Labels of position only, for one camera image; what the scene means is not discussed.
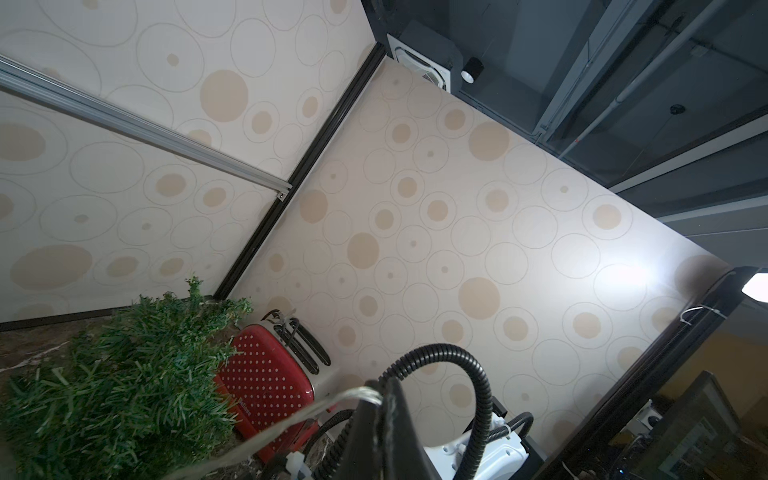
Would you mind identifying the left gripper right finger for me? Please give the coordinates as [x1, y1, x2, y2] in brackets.
[383, 377, 440, 480]

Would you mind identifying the small green christmas tree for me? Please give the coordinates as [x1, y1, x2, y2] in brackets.
[1, 278, 252, 479]

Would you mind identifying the black vertical frame post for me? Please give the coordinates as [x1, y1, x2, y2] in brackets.
[212, 43, 386, 301]

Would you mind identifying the red silver toaster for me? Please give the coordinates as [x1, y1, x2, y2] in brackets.
[214, 309, 341, 440]

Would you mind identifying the horizontal aluminium frame bar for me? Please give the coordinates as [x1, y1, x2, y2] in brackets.
[1, 56, 292, 199]

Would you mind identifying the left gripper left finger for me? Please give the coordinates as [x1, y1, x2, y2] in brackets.
[334, 400, 384, 480]

